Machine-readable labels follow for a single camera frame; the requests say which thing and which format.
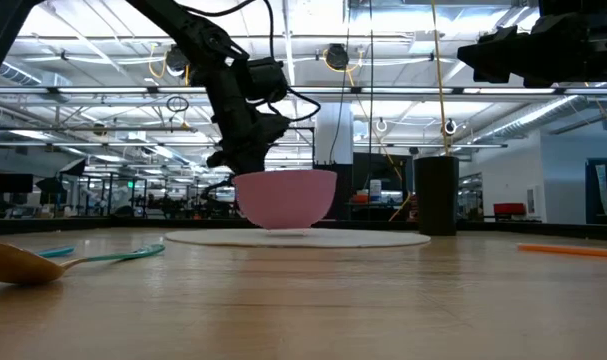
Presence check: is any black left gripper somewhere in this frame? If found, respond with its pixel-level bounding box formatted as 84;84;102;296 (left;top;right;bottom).
202;61;291;176

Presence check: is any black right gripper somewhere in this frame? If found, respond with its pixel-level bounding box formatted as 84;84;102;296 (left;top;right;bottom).
456;13;607;89

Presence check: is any pink plastic bowl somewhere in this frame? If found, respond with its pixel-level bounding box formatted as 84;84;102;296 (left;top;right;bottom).
232;169;338;232

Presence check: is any black plastic cup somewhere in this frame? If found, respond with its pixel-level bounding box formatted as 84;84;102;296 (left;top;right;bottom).
413;155;460;237

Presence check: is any utensil with blue handle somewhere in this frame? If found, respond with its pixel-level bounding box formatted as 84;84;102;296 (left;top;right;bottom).
36;244;78;259

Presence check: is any gold spoon with green handle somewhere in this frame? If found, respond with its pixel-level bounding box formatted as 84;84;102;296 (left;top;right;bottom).
0;235;167;287

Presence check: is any white round plate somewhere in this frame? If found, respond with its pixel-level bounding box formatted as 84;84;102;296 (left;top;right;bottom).
164;227;432;250

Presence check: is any red box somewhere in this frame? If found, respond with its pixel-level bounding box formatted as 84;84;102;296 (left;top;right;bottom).
492;202;527;218

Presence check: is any orange drinking straw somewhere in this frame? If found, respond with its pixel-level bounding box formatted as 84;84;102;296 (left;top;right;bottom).
516;242;607;260

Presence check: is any yellow hanging cable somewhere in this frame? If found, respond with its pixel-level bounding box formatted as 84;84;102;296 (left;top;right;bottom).
429;0;453;158

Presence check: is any black background rig frame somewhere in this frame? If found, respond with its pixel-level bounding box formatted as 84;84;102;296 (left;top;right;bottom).
270;125;316;171

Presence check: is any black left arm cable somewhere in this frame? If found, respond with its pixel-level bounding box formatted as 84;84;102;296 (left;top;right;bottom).
182;0;323;123

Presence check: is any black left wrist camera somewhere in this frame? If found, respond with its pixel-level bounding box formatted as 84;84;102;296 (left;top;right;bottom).
246;56;290;104

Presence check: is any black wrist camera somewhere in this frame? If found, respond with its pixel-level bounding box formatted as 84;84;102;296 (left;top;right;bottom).
246;56;290;104
537;0;607;17

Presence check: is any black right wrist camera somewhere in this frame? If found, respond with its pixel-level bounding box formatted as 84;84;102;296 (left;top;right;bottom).
537;0;607;17

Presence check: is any black aluminium table frame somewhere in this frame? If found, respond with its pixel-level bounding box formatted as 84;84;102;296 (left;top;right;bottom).
0;215;607;242

